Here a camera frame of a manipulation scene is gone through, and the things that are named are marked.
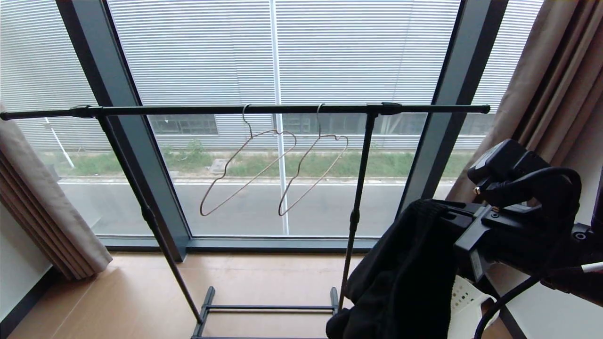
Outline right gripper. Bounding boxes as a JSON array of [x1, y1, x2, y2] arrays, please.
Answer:
[[455, 205, 579, 284]]

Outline black shorts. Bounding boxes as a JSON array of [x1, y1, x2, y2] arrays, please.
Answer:
[[326, 199, 460, 339]]

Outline pink clothes hanger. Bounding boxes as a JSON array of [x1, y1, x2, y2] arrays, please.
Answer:
[[200, 104, 297, 217], [278, 103, 349, 217]]

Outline white laundry basket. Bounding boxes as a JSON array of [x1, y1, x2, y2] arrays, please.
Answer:
[[450, 275, 501, 339]]

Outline black clothes rack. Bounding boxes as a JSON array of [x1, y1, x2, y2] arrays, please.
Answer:
[[0, 102, 490, 339]]

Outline beige curtain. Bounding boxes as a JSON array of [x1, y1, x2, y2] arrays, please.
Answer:
[[445, 0, 603, 204], [0, 101, 114, 281]]

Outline window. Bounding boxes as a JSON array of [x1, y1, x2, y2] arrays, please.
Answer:
[[0, 0, 545, 252]]

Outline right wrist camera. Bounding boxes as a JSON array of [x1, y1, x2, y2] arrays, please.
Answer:
[[467, 139, 549, 208]]

